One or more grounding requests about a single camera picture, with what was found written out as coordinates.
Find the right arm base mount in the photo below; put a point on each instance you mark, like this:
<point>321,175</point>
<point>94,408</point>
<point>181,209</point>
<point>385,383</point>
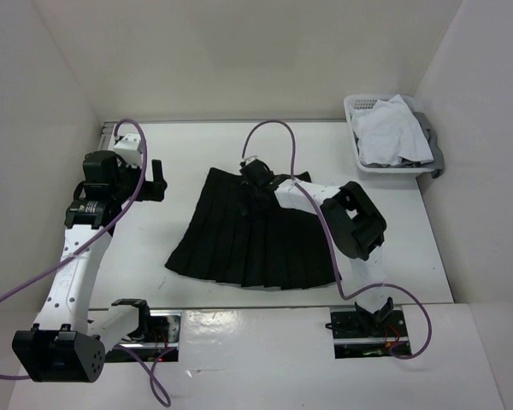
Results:
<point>351,341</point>

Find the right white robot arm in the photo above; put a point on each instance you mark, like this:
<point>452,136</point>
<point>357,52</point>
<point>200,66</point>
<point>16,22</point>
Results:
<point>351,222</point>

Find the black pleated skirt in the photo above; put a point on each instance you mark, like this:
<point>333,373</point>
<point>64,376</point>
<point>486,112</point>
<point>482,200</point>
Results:
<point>281,248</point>

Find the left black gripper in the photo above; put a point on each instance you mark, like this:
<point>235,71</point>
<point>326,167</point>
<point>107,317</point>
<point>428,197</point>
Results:
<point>154,190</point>

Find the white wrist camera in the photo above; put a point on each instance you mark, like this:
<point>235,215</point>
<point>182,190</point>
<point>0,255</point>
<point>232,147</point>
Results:
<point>248,160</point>
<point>130,149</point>

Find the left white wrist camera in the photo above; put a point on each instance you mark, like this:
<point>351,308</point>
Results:
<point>130,149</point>

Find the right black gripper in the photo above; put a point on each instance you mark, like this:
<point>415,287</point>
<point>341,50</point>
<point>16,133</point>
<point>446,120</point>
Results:
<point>255,206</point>

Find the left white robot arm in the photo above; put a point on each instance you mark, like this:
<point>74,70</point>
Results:
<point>63,346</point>

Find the white skirt in basket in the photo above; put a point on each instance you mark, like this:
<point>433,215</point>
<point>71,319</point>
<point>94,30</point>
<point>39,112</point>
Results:
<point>389,134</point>

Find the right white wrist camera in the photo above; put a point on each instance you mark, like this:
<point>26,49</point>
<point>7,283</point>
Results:
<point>248,160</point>

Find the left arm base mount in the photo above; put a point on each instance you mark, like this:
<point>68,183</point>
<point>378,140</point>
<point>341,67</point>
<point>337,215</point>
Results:
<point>161,341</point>

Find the white laundry basket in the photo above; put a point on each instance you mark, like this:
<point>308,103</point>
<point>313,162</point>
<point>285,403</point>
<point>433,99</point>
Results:
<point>367,102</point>

